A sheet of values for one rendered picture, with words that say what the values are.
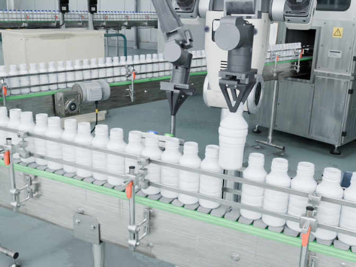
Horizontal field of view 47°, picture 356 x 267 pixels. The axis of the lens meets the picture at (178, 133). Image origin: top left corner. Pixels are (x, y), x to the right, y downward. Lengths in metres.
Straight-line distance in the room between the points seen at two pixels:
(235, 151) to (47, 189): 0.65
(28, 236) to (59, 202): 1.68
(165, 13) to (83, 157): 0.51
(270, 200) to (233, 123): 0.21
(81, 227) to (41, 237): 1.67
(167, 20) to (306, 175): 0.65
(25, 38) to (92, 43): 0.89
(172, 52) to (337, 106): 3.57
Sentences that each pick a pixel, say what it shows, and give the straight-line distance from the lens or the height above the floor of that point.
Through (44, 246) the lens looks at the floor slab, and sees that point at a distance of 2.90.
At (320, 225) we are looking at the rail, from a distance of 1.02.
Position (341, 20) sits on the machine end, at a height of 1.41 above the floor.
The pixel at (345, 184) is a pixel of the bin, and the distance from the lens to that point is 1.65.
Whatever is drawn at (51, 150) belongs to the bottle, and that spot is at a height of 1.07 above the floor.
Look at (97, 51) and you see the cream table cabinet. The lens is 5.50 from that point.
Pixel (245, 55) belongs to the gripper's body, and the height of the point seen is 1.41.
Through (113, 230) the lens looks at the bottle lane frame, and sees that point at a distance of 1.27.
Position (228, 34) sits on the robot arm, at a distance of 0.89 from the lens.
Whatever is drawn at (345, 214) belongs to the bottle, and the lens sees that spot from 1.02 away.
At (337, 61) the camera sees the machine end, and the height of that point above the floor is 1.01.
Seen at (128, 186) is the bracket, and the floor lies 1.06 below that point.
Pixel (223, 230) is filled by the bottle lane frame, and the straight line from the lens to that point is 1.08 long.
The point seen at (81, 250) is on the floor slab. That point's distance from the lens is 2.81.
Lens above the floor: 1.51
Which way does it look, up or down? 17 degrees down
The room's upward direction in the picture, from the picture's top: 2 degrees clockwise
